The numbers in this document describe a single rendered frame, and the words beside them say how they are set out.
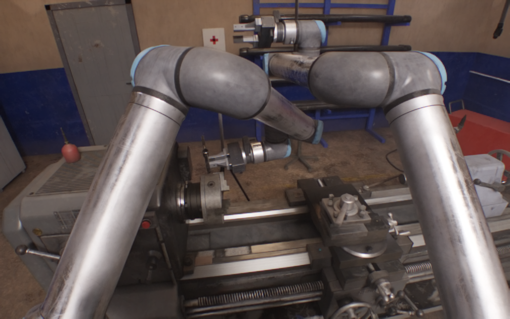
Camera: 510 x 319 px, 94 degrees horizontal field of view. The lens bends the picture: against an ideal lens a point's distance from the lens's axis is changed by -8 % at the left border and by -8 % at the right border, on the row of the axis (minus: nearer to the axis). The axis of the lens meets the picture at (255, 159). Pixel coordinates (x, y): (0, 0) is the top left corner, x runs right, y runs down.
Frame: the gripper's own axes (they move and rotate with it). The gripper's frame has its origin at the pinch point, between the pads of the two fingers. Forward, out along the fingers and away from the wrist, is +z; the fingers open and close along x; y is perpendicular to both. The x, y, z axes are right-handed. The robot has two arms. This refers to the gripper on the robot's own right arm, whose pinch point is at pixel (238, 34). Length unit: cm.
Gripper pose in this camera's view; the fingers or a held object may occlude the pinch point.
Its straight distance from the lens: 109.3
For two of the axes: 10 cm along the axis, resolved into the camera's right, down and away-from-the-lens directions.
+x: -0.9, 2.0, 9.8
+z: -9.9, 0.9, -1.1
